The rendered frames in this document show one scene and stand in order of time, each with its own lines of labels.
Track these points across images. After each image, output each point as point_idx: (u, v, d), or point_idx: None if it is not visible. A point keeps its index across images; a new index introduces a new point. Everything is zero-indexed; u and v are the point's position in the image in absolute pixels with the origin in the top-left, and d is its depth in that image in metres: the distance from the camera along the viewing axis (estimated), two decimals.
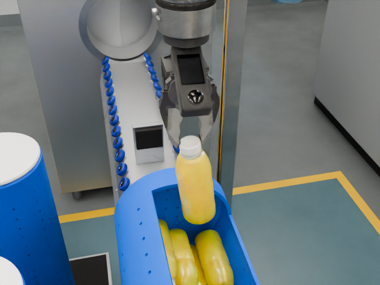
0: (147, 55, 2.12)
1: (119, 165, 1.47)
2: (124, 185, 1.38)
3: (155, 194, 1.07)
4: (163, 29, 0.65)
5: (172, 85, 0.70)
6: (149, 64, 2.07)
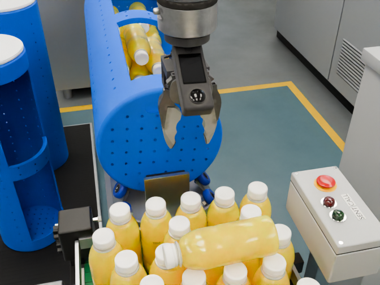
0: None
1: None
2: None
3: None
4: (165, 28, 0.65)
5: (173, 84, 0.70)
6: None
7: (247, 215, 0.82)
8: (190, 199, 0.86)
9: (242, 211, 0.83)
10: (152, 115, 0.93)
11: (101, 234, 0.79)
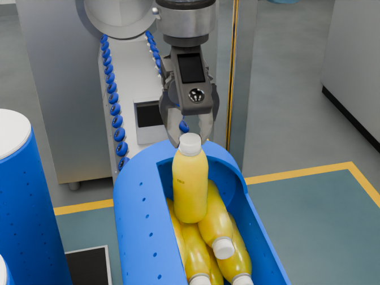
0: (149, 33, 1.98)
1: (118, 144, 1.33)
2: (124, 165, 1.24)
3: (160, 169, 0.93)
4: (163, 27, 0.65)
5: (172, 84, 0.70)
6: (150, 42, 1.92)
7: None
8: (190, 141, 0.77)
9: None
10: None
11: None
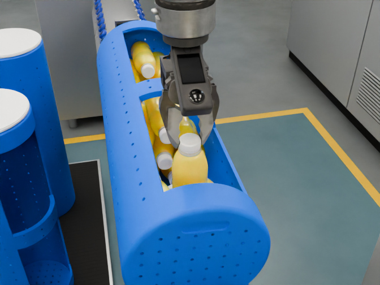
0: None
1: None
2: None
3: (126, 42, 1.45)
4: (163, 29, 0.65)
5: (172, 85, 0.70)
6: None
7: (185, 143, 0.77)
8: (148, 74, 1.33)
9: (180, 139, 0.78)
10: (190, 235, 0.77)
11: None
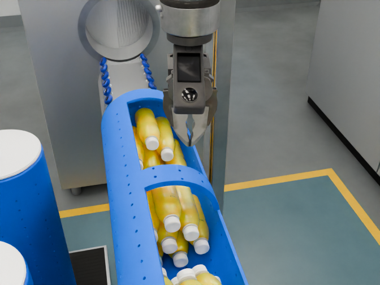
0: (143, 56, 2.22)
1: None
2: None
3: (130, 109, 1.47)
4: (164, 25, 0.66)
5: (172, 82, 0.70)
6: (145, 65, 2.16)
7: (180, 271, 0.95)
8: (152, 146, 1.34)
9: (177, 275, 0.96)
10: None
11: None
